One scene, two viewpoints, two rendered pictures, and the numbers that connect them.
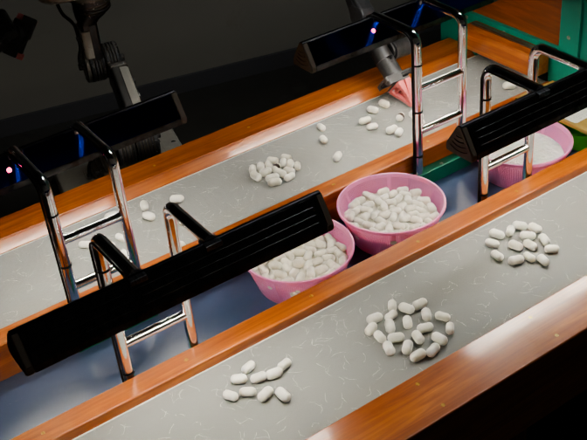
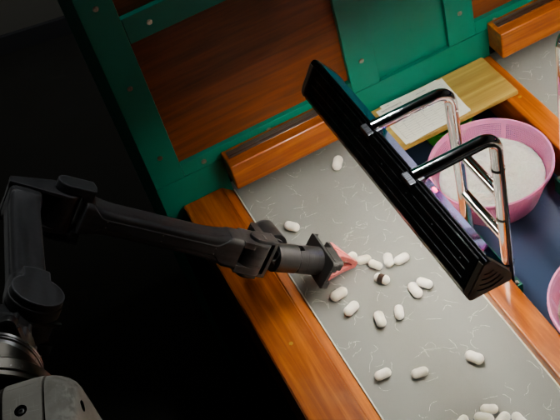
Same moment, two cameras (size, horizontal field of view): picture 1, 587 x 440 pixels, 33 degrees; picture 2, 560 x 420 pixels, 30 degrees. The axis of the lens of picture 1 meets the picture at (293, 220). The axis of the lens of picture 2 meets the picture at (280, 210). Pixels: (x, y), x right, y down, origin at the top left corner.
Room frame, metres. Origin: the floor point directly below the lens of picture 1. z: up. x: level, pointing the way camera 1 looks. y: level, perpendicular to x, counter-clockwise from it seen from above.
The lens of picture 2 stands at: (2.14, 0.97, 2.37)
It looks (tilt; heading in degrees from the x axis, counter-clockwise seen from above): 45 degrees down; 290
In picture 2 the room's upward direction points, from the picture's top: 18 degrees counter-clockwise
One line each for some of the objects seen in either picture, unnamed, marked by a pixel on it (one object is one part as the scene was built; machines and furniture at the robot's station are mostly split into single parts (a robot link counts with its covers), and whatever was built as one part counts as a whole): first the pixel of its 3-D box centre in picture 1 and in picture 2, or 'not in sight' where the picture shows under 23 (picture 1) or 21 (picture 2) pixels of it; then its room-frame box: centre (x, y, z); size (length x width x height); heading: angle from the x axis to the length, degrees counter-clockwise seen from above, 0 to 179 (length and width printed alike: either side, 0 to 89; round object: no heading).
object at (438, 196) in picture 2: (399, 18); (392, 163); (2.38, -0.33, 1.08); 0.62 x 0.08 x 0.07; 121
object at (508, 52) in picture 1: (503, 48); (289, 141); (2.66, -0.67, 0.83); 0.30 x 0.06 x 0.07; 31
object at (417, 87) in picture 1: (419, 91); (444, 212); (2.31, -0.36, 0.90); 0.20 x 0.19 x 0.45; 121
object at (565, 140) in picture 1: (520, 154); (492, 176); (2.23, -0.62, 0.72); 0.27 x 0.27 x 0.10
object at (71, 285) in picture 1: (82, 235); not in sight; (1.81, 0.47, 0.90); 0.20 x 0.19 x 0.45; 121
